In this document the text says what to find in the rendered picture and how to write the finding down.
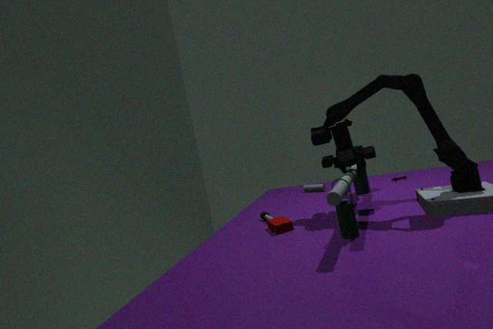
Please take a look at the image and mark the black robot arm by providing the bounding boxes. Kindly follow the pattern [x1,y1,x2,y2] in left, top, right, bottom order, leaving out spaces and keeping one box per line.
[310,74,485,193]

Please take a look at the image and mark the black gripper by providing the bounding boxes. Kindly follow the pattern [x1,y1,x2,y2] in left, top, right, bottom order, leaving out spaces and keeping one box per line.
[321,138,376,177]

